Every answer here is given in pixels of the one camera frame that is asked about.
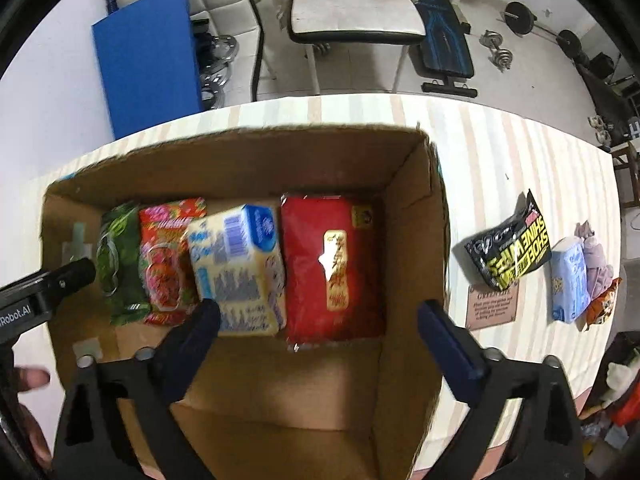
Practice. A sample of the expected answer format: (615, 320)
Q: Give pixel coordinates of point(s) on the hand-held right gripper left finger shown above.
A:
(194, 342)

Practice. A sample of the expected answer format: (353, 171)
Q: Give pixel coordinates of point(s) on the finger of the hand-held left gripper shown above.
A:
(70, 277)

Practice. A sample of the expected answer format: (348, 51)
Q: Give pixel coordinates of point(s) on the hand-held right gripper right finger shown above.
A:
(452, 347)

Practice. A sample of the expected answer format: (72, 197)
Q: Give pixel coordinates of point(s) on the white and blue tissue packet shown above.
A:
(240, 270)

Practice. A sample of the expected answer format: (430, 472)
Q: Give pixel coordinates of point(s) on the brown cardboard box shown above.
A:
(280, 400)

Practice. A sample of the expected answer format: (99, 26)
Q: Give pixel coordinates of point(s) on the person's left hand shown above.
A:
(31, 379)

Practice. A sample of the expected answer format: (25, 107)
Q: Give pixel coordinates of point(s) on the brown printed card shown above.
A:
(492, 310)

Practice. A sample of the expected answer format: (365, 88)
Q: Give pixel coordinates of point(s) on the green printed packet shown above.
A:
(125, 260)

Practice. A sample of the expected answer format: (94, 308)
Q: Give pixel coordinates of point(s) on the red floral packet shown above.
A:
(165, 260)

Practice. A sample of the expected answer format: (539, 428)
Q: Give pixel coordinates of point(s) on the black and yellow wipes packet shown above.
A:
(515, 250)

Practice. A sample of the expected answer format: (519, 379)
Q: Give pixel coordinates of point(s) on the light blue tissue packet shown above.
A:
(567, 280)

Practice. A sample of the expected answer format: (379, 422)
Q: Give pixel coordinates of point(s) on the red and gold packet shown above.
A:
(310, 260)

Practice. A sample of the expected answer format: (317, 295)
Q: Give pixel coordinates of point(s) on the orange snack packet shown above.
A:
(602, 305)

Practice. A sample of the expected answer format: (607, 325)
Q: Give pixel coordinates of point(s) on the purple cloth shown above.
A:
(597, 265)

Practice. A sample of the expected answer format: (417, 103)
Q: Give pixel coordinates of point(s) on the blue foam mat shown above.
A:
(145, 60)

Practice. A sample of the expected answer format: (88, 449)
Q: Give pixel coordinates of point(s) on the wooden chair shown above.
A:
(627, 165)

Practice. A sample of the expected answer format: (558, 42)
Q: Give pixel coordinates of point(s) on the chrome weight plates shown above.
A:
(217, 70)

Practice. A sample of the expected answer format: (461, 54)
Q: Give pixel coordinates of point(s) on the dark exercise equipment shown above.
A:
(605, 95)

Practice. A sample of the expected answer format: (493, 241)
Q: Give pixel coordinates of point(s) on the chrome dumbbell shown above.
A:
(497, 49)

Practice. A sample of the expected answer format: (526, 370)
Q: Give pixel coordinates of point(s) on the black and blue weight bench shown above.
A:
(445, 35)

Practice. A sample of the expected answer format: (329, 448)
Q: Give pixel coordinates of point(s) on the black barbell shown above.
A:
(517, 16)

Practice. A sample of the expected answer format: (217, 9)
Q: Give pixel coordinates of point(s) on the white padded chair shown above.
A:
(350, 15)

